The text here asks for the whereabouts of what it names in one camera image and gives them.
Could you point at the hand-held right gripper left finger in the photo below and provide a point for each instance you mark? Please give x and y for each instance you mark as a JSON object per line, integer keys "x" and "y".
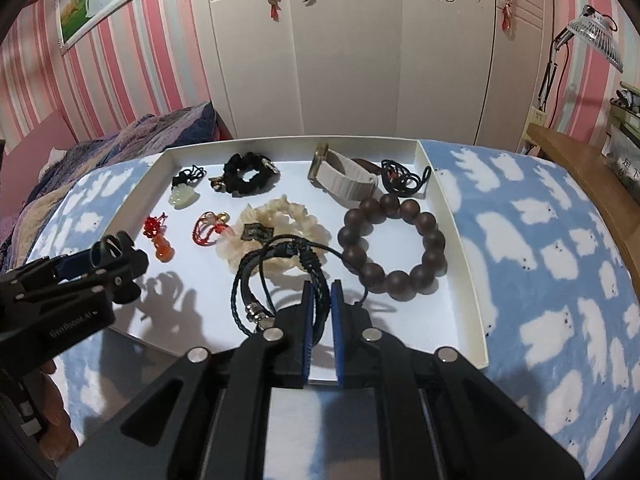
{"x": 307, "y": 330}

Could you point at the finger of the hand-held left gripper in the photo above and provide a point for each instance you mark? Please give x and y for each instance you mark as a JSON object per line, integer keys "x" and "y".
{"x": 122, "y": 275}
{"x": 75, "y": 264}

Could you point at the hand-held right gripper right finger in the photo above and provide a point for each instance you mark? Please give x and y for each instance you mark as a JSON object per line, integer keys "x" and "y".
{"x": 336, "y": 330}

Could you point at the orange gourd pendant red knot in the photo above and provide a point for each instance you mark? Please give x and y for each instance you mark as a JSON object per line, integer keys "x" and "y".
{"x": 162, "y": 249}

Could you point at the cream hair scrunchie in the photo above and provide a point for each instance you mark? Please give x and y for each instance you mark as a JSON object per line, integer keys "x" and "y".
{"x": 295, "y": 220}

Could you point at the white shallow tray box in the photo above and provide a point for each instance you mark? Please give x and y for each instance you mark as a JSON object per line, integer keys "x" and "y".
{"x": 440, "y": 260}

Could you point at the person's left hand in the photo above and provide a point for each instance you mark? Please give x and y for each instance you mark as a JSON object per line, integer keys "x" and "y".
{"x": 57, "y": 410}

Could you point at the purple patchwork quilt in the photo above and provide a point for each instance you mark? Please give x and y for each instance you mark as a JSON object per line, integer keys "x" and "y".
{"x": 125, "y": 145}

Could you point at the pink headboard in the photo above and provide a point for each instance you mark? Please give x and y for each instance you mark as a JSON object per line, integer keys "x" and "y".
{"x": 35, "y": 132}

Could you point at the black hair scrunchie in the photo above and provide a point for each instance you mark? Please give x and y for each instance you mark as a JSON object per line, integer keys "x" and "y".
{"x": 235, "y": 167}

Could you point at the blue blanket with white bears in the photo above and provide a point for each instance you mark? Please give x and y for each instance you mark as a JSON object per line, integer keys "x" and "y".
{"x": 550, "y": 285}

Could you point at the white wardrobe with gold ornaments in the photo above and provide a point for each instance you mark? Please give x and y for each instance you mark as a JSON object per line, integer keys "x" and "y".
{"x": 375, "y": 85}

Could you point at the framed landscape picture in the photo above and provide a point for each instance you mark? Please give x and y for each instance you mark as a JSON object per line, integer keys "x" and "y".
{"x": 100, "y": 5}

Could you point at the wooden desk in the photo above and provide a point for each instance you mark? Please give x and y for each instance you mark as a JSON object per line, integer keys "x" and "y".
{"x": 575, "y": 160}

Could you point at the green storage bag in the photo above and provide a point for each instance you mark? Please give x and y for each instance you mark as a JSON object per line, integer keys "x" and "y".
{"x": 625, "y": 150}

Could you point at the silver heat lamp on stand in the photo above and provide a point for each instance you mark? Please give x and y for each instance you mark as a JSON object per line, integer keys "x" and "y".
{"x": 597, "y": 35}

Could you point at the wall power socket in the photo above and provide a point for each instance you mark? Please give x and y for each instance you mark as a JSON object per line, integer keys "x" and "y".
{"x": 537, "y": 117}

